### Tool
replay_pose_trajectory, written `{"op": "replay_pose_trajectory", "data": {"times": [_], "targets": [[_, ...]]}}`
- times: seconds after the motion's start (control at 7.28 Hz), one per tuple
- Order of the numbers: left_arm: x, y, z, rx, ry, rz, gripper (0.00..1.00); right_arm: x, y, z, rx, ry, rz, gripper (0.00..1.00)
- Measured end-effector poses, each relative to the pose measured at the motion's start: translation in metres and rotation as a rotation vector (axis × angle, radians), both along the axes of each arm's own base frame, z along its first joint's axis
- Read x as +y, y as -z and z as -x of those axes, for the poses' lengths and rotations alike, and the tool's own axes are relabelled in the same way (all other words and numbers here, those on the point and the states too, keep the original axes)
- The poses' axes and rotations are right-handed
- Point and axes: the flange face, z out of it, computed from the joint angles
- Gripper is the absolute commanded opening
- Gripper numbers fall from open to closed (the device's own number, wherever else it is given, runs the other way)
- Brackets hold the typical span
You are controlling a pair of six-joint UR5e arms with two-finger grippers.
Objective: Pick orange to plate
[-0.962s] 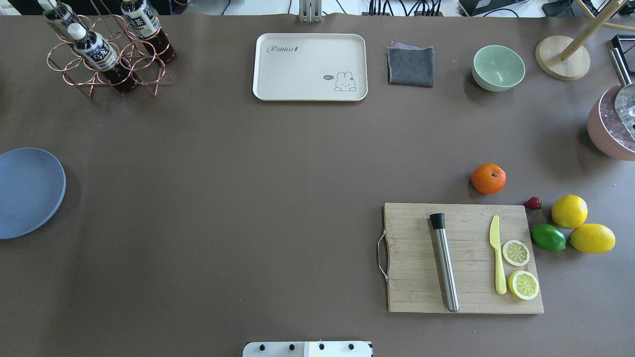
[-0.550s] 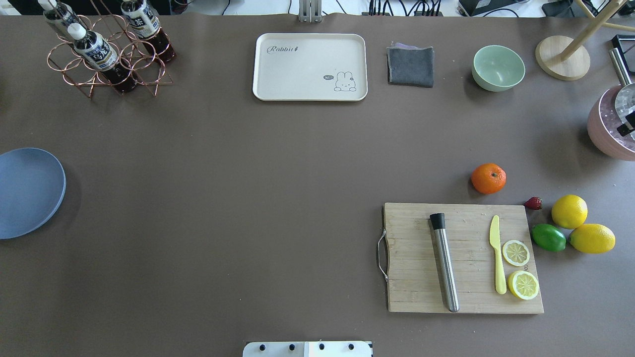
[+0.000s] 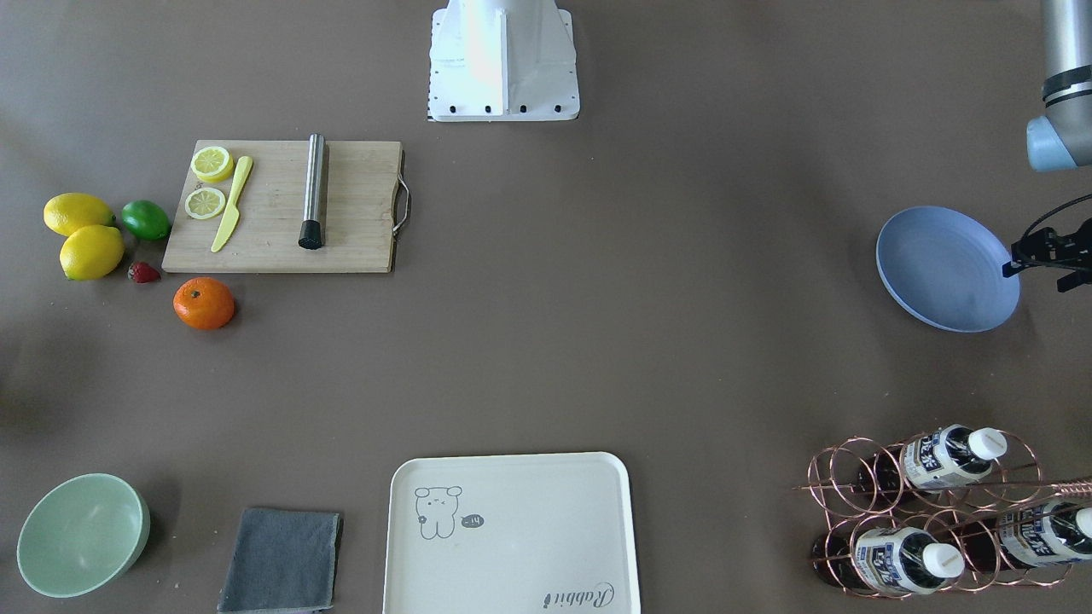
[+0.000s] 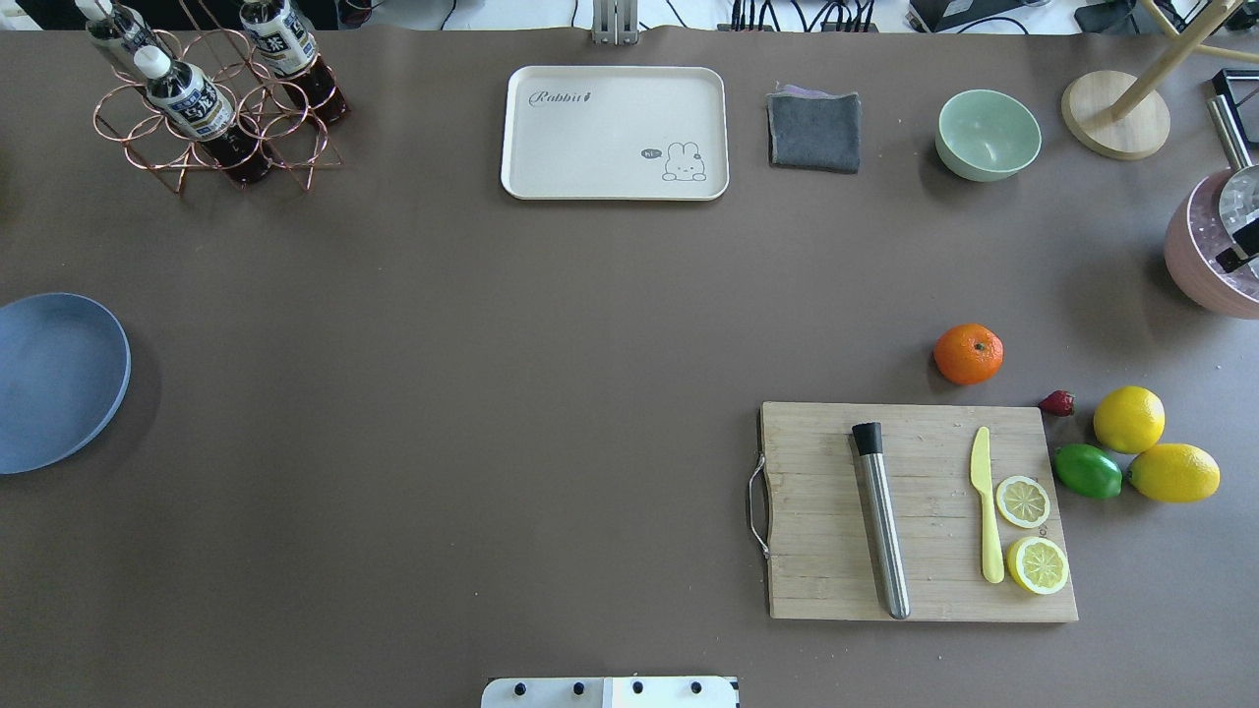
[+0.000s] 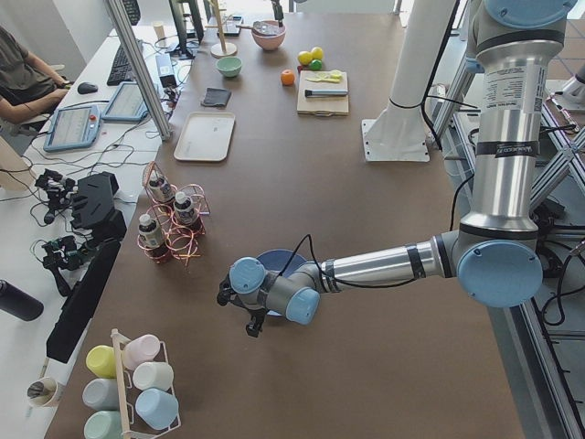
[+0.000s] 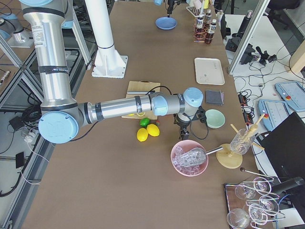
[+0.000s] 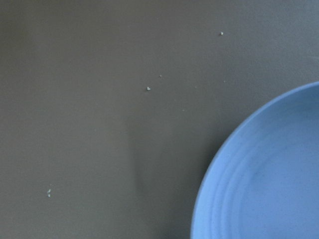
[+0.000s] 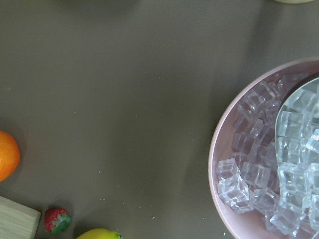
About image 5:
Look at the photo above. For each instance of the tea bottle front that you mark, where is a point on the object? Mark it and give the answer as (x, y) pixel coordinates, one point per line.
(152, 239)

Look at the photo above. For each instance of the green bowl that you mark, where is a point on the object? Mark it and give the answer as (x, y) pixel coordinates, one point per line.
(229, 67)

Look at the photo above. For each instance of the yellow lemon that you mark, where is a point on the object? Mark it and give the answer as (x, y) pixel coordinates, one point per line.
(317, 53)
(305, 58)

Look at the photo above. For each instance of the black computer mouse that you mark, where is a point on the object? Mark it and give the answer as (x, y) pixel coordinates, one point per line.
(85, 87)

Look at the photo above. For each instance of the blue cup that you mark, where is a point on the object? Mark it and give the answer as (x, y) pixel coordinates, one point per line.
(157, 408)

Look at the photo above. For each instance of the metal ice scoop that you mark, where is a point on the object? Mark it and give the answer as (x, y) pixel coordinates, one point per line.
(263, 28)

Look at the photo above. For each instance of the aluminium frame post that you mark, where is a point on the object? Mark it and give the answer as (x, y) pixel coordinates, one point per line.
(123, 27)

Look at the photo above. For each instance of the cream rabbit tray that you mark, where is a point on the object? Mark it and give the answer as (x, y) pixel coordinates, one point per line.
(205, 137)

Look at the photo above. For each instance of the tea bottle left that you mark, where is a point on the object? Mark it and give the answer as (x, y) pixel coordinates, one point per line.
(186, 213)

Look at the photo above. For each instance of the orange fruit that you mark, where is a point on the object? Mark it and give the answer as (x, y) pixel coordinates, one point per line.
(287, 78)

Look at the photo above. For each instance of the blue teach pendant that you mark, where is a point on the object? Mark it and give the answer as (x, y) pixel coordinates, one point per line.
(73, 128)
(126, 105)

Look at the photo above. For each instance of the grey cup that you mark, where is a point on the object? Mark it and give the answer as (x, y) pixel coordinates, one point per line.
(101, 395)

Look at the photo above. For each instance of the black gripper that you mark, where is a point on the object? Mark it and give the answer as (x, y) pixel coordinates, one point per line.
(277, 5)
(252, 323)

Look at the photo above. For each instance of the yellow cup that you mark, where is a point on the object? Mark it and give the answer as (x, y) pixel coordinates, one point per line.
(100, 360)

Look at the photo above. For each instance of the green lime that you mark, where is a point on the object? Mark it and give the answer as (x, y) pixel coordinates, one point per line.
(315, 65)

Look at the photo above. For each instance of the blue teach pendant near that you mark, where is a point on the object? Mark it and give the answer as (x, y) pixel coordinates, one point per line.
(73, 128)

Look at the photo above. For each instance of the wooden cutting board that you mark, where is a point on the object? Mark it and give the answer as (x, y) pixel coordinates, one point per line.
(322, 106)

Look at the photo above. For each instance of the blue plate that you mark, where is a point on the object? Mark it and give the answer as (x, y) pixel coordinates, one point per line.
(273, 292)

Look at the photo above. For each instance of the blue teach pendant far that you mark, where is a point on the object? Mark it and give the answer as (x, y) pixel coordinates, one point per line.
(126, 105)

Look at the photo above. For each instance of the pink cup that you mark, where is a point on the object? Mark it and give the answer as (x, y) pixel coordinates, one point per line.
(140, 350)

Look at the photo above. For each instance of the copper wire bottle rack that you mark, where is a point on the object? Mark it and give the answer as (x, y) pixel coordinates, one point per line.
(181, 241)

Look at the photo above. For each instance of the pink bowl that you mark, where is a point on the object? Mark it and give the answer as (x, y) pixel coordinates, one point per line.
(269, 43)

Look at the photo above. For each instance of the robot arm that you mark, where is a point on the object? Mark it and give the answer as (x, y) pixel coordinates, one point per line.
(493, 252)

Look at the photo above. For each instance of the steel muddler black tip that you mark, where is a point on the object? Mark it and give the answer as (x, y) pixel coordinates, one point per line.
(324, 93)

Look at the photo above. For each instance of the tea bottle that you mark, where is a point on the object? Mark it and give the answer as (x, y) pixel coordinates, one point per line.
(161, 190)
(186, 213)
(152, 239)

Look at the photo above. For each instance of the seated person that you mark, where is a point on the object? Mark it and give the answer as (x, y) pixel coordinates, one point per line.
(29, 86)

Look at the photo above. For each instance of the grey folded cloth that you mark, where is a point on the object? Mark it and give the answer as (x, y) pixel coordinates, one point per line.
(216, 97)

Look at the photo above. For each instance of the black monitor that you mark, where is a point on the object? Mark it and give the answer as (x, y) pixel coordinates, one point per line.
(188, 26)

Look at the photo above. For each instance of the black keyboard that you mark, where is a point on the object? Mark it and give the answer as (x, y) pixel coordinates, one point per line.
(121, 70)

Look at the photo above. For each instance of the tea bottle right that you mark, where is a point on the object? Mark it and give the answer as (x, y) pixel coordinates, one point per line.
(161, 190)

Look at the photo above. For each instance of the mint cup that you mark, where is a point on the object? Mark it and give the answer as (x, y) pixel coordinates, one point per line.
(103, 425)

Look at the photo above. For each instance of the paper cup with tools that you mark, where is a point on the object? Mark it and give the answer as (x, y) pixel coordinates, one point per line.
(45, 392)

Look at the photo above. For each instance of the black water bottle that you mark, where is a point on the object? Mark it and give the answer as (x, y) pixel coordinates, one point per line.
(18, 303)

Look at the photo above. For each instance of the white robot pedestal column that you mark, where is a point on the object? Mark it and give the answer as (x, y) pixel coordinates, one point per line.
(398, 134)

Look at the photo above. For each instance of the white cup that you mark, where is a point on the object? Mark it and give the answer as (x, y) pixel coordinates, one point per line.
(150, 374)

